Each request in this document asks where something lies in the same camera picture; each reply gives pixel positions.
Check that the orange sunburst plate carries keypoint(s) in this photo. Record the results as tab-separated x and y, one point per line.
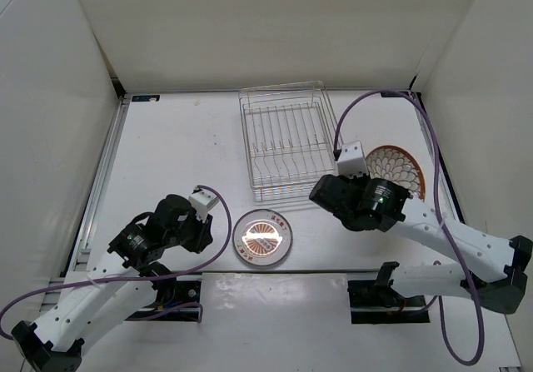
262	238

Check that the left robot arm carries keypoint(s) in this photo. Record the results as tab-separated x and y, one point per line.
128	277

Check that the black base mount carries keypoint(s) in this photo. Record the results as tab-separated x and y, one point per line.
373	305
174	305

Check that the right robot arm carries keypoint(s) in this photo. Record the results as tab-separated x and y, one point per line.
484	267

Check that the aluminium table edge rail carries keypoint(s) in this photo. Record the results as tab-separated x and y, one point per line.
82	245

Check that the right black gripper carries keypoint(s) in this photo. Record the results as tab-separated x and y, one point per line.
363	180

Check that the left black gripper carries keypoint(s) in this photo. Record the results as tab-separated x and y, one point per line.
203	237

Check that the left corner label sticker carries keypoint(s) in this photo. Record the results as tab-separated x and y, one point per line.
145	98

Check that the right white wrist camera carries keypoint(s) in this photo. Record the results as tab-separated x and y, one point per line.
350	160

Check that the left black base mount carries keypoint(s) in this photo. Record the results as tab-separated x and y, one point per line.
174	305

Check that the corner label sticker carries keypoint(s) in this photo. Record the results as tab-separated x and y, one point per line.
400	94
145	98

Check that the flower pattern plate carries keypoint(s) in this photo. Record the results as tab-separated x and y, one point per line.
395	164

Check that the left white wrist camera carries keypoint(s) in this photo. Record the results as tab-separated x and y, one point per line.
202	201

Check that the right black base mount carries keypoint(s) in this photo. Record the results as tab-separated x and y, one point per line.
373	305

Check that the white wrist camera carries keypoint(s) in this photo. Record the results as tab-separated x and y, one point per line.
202	201
350	160

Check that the metal wire dish rack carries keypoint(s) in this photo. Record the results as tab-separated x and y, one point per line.
288	132

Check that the right corner label sticker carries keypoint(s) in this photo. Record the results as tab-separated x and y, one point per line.
400	94

